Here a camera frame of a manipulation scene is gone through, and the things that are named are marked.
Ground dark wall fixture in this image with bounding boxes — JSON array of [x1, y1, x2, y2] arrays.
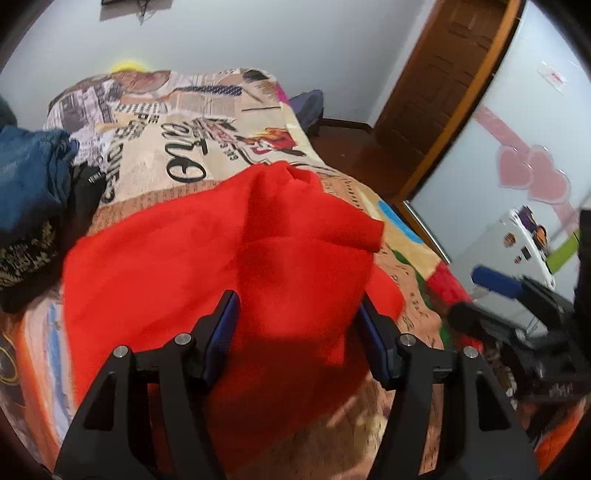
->
[[100, 0, 160, 19]]

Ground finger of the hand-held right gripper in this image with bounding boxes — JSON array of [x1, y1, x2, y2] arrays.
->
[[471, 265, 536, 303], [448, 301, 532, 344]]

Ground purple bag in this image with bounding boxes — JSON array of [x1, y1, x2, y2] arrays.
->
[[288, 89, 324, 137]]

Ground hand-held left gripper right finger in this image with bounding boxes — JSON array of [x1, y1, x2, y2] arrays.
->
[[357, 295, 541, 480]]

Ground red zip jacket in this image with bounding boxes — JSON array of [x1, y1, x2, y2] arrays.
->
[[62, 161, 404, 472]]

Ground white appliance with magnets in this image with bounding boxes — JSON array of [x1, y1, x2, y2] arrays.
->
[[450, 209, 580, 333]]

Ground white wall sticker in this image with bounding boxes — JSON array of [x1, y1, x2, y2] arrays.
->
[[538, 62, 571, 95]]

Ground black patterned cloth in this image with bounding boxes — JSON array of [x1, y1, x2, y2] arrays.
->
[[0, 161, 105, 315]]

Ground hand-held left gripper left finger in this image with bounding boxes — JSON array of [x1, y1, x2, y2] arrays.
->
[[54, 290, 241, 480]]

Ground blue denim jeans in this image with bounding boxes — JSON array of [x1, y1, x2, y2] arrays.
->
[[0, 127, 79, 234]]

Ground printed blanket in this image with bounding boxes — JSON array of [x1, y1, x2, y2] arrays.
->
[[0, 68, 583, 480]]

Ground brown wooden door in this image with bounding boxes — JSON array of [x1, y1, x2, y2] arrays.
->
[[374, 0, 527, 204]]

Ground green bar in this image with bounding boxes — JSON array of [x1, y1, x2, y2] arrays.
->
[[549, 233, 580, 273]]

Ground pink heart wall decoration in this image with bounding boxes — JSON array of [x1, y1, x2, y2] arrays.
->
[[475, 105, 583, 227]]

